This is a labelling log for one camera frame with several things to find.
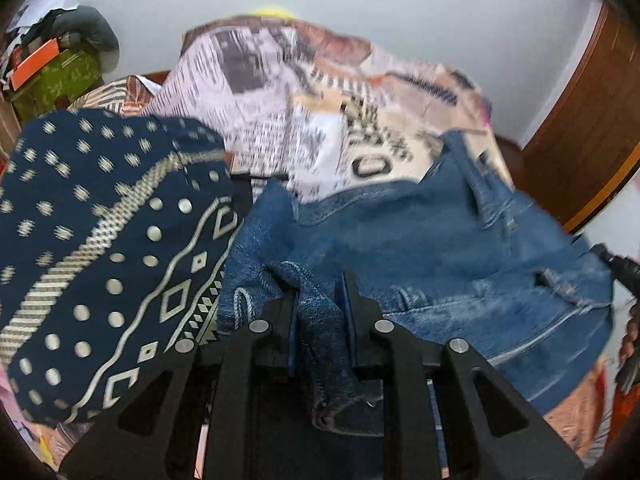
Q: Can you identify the yellow object behind bed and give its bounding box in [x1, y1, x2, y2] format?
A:
[250, 6, 297, 21]

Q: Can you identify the orange box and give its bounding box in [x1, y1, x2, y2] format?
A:
[10, 38, 60, 90]

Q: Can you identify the newspaper print bed sheet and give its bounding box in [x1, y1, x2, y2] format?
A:
[0, 12, 616, 470]

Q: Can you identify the navy patterned cloth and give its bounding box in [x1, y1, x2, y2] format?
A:
[1, 108, 242, 426]

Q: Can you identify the brown wooden door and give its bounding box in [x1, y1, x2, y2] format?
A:
[497, 3, 639, 232]

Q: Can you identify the dark grey cloth pile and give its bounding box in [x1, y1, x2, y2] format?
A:
[1, 0, 119, 74]

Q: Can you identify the blue denim jacket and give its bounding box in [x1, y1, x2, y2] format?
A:
[217, 129, 616, 480]

